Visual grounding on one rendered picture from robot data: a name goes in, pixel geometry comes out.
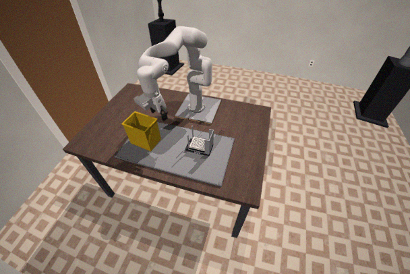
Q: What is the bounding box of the yellow plastics bin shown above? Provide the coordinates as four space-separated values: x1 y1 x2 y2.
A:
123 112 161 151

